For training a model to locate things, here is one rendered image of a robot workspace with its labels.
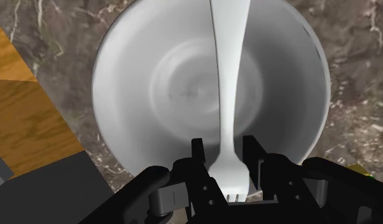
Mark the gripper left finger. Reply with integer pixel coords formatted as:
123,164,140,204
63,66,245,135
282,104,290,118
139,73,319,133
80,137,230,224

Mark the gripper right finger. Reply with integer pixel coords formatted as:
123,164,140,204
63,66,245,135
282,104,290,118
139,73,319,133
242,135,383,224

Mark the white plastic fork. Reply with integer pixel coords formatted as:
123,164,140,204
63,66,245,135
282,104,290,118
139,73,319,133
207,0,251,203

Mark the yellow object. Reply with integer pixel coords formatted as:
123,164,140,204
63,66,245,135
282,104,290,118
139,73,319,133
346,164,376,180

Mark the white bowl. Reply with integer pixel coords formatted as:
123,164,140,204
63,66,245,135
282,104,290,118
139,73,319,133
91,0,331,179

